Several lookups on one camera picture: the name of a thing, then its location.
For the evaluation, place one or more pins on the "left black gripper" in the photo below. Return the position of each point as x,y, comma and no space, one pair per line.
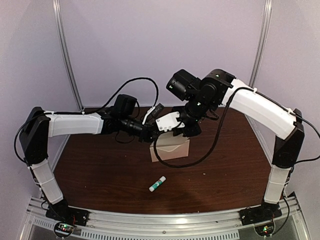
150,128

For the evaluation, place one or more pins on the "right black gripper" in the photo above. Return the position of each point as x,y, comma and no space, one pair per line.
194,131

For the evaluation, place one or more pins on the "beige envelope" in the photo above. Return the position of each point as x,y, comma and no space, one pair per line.
171,147

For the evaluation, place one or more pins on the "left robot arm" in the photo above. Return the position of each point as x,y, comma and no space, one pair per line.
41,126

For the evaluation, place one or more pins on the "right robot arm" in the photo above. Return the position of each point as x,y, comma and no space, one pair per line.
222,88

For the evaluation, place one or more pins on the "green white glue stick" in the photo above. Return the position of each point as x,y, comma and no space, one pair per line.
159,182

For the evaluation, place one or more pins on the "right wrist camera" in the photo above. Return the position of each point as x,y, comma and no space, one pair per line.
168,121

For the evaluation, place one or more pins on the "aluminium front rail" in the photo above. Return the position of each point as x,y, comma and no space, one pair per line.
104,225

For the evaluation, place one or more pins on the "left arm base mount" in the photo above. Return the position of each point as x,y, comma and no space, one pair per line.
62,212

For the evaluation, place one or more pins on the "right aluminium frame post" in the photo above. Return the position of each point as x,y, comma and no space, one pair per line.
264,31

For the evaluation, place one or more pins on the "aluminium frame post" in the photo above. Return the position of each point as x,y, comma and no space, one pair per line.
65,53
264,31

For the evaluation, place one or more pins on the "left aluminium frame post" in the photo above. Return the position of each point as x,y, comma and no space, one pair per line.
65,53

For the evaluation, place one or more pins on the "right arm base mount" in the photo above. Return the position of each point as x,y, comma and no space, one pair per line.
261,213

